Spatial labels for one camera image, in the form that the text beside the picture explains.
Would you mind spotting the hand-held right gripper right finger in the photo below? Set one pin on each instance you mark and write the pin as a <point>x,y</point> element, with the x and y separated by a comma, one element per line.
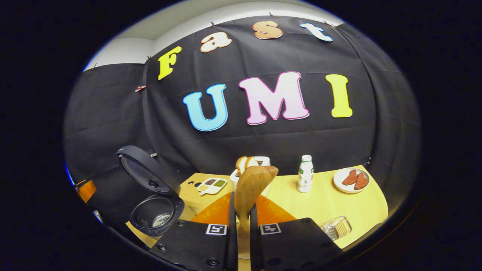
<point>254,244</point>

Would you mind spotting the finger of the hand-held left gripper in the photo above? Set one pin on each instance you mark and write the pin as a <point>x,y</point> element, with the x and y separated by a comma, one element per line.
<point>86,190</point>

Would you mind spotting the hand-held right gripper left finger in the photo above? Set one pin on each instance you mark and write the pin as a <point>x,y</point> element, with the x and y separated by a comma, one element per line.
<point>231,248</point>

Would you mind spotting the wooden spoon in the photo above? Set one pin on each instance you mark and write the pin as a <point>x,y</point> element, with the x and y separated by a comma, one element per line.
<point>250,188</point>

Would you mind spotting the dark grey rice cooker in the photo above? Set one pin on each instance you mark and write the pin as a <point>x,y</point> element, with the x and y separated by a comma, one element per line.
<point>150,177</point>

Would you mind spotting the white and black rice grains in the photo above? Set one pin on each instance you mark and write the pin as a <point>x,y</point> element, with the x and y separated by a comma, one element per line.
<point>163,218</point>

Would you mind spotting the white divided grain dish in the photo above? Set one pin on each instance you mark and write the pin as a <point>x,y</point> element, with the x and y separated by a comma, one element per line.
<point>212,186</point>

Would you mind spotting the brown bread slice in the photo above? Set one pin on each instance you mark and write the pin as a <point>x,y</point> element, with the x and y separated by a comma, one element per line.
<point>251,162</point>
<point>240,165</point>

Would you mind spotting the white toaster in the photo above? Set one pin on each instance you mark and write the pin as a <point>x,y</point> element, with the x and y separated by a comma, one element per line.
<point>263,160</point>

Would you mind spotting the white bottle green label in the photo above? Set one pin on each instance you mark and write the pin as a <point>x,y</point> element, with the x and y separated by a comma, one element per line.
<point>305,177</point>

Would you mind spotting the black backdrop cloth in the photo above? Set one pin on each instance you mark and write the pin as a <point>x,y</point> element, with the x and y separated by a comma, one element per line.
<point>263,143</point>

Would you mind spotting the white round plate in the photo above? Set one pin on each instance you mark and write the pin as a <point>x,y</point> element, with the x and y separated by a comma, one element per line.
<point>339,184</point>

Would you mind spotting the reddish wooden clothespin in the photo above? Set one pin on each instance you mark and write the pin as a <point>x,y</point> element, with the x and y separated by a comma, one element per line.
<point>140,89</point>

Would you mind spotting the red meat piece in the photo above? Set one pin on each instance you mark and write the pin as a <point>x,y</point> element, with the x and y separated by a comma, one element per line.
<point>349,177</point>
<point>360,181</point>

